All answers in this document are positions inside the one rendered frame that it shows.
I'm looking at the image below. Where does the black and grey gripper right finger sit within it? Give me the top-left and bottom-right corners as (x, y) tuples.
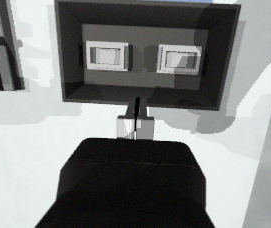
(136, 97), (155, 140)

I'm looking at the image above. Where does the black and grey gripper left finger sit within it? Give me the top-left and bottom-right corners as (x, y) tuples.
(116, 97), (138, 139)

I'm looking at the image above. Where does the grey rectangular part with pocket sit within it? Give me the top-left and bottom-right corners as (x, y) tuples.
(86, 41), (129, 71)
(156, 44), (202, 75)

